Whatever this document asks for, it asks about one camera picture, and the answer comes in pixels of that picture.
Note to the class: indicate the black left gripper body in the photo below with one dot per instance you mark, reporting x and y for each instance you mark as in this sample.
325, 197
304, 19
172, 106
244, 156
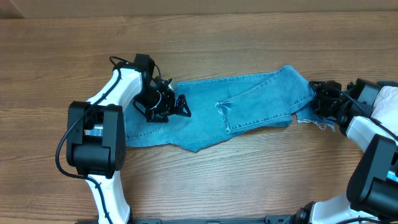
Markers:
155, 102

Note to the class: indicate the dark navy garment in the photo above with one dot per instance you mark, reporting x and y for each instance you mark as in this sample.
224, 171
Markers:
387, 83

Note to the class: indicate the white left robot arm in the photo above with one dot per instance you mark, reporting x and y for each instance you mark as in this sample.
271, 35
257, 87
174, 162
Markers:
95, 137

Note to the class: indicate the beige crumpled garment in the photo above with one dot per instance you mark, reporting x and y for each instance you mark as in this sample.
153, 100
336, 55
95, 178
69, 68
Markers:
385, 108

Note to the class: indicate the blue denim jeans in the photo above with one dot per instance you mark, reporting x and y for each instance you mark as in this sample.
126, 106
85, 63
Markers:
223, 108

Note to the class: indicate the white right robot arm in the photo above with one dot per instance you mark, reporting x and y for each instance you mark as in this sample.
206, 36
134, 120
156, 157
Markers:
366, 113

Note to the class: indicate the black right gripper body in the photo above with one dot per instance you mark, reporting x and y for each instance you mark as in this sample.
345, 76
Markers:
319, 97

